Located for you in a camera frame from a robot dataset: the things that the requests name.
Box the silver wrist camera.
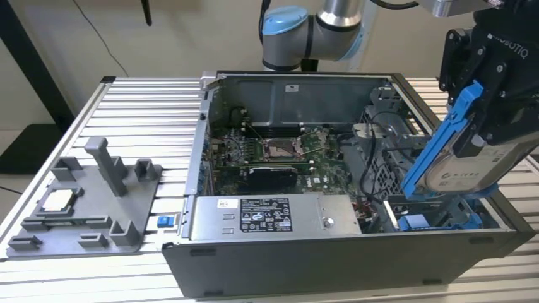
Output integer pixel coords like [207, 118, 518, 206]
[419, 0, 506, 17]

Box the metal socket cover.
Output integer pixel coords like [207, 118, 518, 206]
[300, 129, 330, 151]

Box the hard disk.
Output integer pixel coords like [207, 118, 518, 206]
[402, 80, 539, 203]

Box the thin dark wall wire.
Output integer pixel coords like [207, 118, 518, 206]
[72, 0, 129, 77]

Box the black hanging rod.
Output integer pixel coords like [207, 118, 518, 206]
[140, 0, 153, 25]

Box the grey plastic parts rack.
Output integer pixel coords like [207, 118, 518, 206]
[5, 136, 163, 261]

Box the black monitor stand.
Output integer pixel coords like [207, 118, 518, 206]
[0, 0, 79, 175]

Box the silver power supply unit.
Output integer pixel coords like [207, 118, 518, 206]
[187, 194, 363, 239]

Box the CPU socket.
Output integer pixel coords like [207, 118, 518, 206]
[261, 137, 303, 160]

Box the silver CPU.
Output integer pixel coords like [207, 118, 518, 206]
[43, 189, 77, 211]

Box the thick black camera cable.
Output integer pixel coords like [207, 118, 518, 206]
[368, 0, 423, 10]

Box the thin metal locking lever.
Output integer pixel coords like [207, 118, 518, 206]
[247, 122, 265, 140]

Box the blue plastic tab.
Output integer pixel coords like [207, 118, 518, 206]
[398, 216, 431, 229]

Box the graphics card with black cooler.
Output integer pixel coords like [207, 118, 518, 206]
[245, 159, 315, 194]

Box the green motherboard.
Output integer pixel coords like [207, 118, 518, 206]
[208, 126, 363, 196]

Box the black RAM slot row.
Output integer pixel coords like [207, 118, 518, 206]
[243, 122, 305, 137]

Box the open black PC case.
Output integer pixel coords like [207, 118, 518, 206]
[161, 69, 536, 299]

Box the grey metal drive cage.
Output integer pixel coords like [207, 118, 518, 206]
[340, 86, 486, 234]

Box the long black wire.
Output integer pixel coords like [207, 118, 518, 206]
[358, 110, 391, 205]

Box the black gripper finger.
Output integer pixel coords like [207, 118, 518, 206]
[454, 78, 539, 159]
[438, 28, 482, 104]

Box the thin black hanging cable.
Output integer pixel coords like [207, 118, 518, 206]
[257, 0, 271, 51]

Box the grey disk bay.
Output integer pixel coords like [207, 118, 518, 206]
[384, 194, 479, 230]

